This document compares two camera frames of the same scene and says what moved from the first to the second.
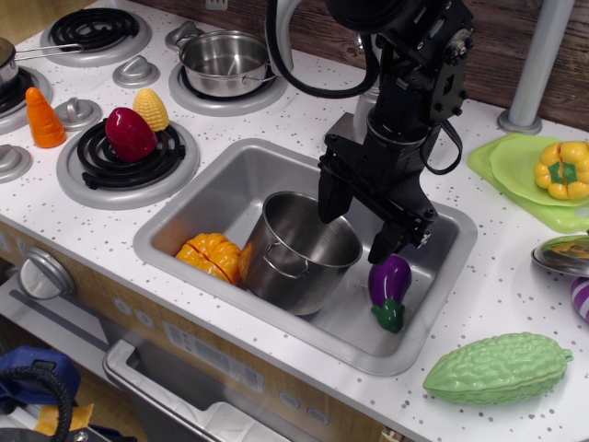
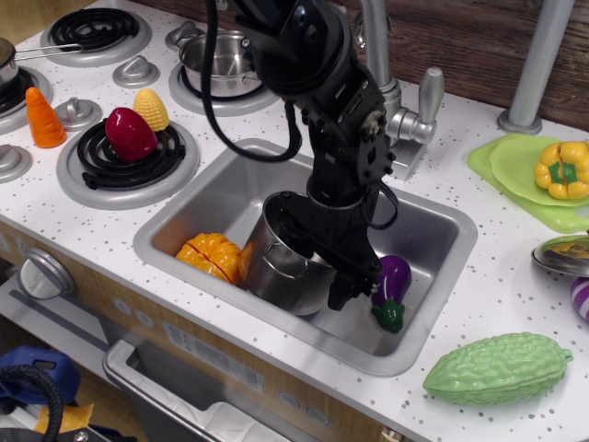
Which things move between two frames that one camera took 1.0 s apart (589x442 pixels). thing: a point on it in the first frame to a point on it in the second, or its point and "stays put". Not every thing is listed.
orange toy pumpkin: [214, 254] stays put
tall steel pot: [297, 260] stays put
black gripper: [384, 178] to [341, 238]
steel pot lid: [565, 253] stays put
